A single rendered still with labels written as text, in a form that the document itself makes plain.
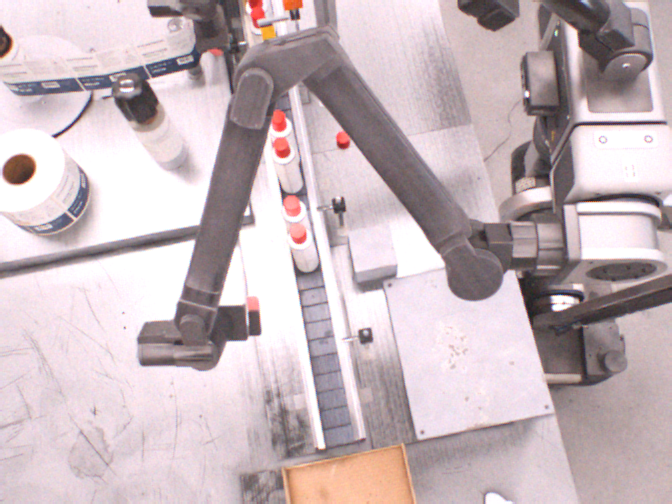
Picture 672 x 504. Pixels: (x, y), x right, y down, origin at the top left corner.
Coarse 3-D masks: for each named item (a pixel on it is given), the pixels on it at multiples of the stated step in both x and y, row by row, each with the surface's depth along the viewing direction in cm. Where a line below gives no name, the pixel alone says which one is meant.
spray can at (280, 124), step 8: (280, 112) 146; (272, 120) 146; (280, 120) 146; (288, 120) 150; (272, 128) 149; (280, 128) 148; (288, 128) 150; (272, 136) 150; (280, 136) 149; (288, 136) 150; (296, 152) 160
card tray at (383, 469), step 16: (384, 448) 148; (400, 448) 148; (304, 464) 148; (320, 464) 147; (336, 464) 147; (352, 464) 147; (368, 464) 147; (384, 464) 147; (400, 464) 147; (288, 480) 147; (304, 480) 147; (320, 480) 146; (336, 480) 146; (352, 480) 146; (368, 480) 146; (384, 480) 146; (400, 480) 146; (288, 496) 143; (304, 496) 146; (320, 496) 145; (336, 496) 145; (352, 496) 145; (368, 496) 145; (384, 496) 145; (400, 496) 145
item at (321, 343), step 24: (288, 96) 171; (312, 216) 161; (312, 288) 156; (312, 312) 153; (312, 336) 152; (312, 360) 150; (336, 360) 150; (336, 384) 148; (336, 408) 147; (336, 432) 145
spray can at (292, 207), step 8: (288, 200) 140; (296, 200) 140; (288, 208) 139; (296, 208) 139; (304, 208) 144; (288, 216) 143; (296, 216) 143; (304, 216) 143; (288, 224) 145; (304, 224) 146; (312, 232) 157
